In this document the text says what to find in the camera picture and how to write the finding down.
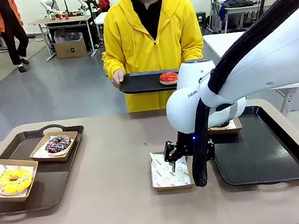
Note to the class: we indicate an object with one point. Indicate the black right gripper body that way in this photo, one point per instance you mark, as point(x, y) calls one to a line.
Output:
point(186, 140)

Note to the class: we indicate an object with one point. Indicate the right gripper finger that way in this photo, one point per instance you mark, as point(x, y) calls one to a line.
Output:
point(179, 153)
point(168, 150)

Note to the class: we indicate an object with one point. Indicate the brown cardboard donut box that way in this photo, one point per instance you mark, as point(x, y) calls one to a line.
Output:
point(174, 187)
point(10, 197)
point(235, 129)
point(48, 157)

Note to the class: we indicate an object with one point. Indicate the yellow glazed sprinkle donut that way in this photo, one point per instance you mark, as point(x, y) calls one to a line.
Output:
point(4, 185)

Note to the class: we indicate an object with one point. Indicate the dark chocolate donut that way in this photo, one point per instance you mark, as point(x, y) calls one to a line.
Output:
point(220, 127)

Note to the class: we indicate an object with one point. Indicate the purple glazed sprinkle donut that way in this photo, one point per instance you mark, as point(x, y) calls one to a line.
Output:
point(52, 148)

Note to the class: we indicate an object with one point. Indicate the red glazed donut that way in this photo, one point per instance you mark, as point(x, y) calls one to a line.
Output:
point(168, 78)

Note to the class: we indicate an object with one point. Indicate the black serving tray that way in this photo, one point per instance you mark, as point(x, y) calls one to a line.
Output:
point(141, 83)

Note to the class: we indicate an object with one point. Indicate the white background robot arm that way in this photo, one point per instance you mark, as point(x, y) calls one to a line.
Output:
point(83, 0)
point(48, 4)

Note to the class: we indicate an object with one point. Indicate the person's right forearm yellow sleeve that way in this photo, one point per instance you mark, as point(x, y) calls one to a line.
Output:
point(111, 65)

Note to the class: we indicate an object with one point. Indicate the person's left forearm yellow sleeve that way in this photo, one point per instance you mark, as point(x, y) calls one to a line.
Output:
point(195, 51)

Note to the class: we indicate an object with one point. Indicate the person's right hand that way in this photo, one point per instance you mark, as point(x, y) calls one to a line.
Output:
point(118, 77)

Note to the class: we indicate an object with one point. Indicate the person in yellow hoodie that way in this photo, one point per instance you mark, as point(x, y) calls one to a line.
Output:
point(130, 38)

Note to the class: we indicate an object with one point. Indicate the person in orange jacket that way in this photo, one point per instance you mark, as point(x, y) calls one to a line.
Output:
point(0, 12)

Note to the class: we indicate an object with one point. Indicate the cardboard box on floor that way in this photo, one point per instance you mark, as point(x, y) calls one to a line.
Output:
point(70, 49)

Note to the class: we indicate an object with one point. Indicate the small red cup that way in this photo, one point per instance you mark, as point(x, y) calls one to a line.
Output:
point(67, 16)
point(53, 17)
point(60, 17)

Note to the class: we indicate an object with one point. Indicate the grey background desk white legs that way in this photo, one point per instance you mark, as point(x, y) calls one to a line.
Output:
point(60, 20)

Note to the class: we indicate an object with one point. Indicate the cluttered white background desk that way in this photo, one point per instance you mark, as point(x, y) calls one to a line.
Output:
point(248, 7)

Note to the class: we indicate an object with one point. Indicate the red garment in background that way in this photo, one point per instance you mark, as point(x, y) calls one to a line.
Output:
point(104, 3)

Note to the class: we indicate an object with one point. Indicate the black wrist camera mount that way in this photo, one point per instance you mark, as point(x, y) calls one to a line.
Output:
point(210, 148)

